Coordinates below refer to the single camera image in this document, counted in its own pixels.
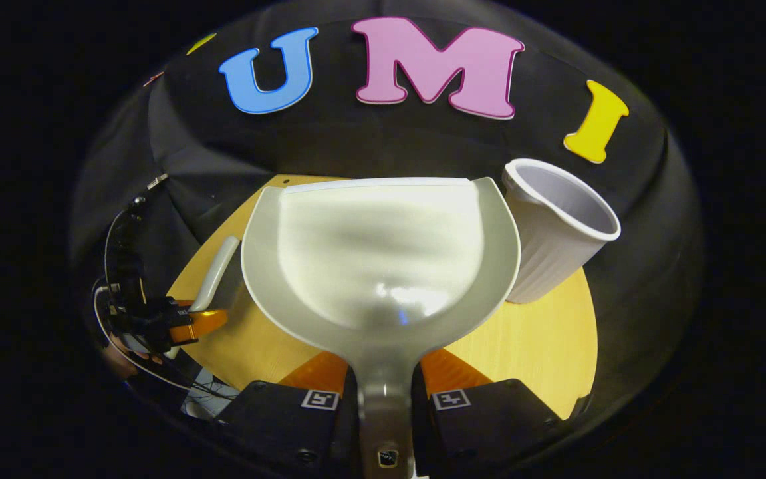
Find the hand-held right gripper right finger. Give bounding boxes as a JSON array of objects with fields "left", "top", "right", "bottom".
[{"left": 413, "top": 347, "right": 567, "bottom": 478}]

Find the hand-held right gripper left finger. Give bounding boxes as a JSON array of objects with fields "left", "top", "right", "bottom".
[{"left": 213, "top": 351, "right": 361, "bottom": 479}]

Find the small white broom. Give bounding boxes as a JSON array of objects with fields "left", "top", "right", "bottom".
[{"left": 188, "top": 235, "right": 245, "bottom": 315}]

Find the white ribbed garbage bin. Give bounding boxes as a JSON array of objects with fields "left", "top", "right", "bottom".
[{"left": 501, "top": 158, "right": 622, "bottom": 305}]

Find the white plastic dustpan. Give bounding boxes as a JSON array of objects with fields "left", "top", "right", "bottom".
[{"left": 241, "top": 176, "right": 522, "bottom": 479}]

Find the black backdrop cloth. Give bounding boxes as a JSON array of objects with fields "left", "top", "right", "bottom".
[{"left": 70, "top": 0, "right": 703, "bottom": 433}]

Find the white cable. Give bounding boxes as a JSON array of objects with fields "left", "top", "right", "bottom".
[{"left": 92, "top": 278, "right": 227, "bottom": 401}]

